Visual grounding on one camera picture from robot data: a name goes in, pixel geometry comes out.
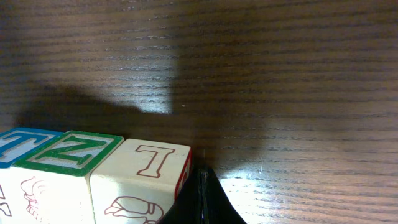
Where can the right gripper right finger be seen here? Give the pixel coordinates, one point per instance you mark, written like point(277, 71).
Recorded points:
point(217, 209)

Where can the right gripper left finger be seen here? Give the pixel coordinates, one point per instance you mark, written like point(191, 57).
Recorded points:
point(187, 209)

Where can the white block red sides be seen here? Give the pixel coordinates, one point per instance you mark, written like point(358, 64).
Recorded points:
point(139, 181)

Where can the green sided picture block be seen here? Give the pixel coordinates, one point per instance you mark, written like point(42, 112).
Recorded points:
point(52, 184)

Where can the yellow sided X block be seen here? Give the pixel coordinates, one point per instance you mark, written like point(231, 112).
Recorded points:
point(15, 144)

